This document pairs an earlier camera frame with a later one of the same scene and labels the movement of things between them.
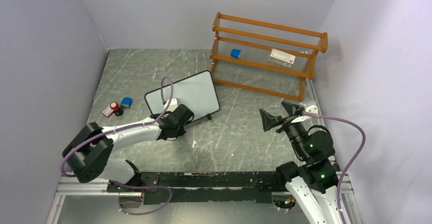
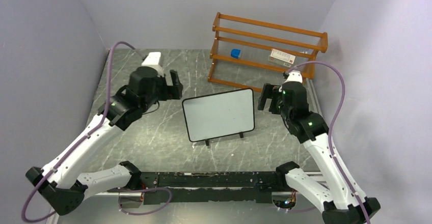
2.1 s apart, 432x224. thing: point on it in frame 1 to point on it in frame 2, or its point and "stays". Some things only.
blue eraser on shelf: (235, 53) stays
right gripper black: (268, 121) to (270, 91)
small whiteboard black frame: (197, 92) to (219, 114)
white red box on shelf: (281, 58) stays
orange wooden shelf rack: (264, 57) stays
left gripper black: (181, 132) to (171, 92)
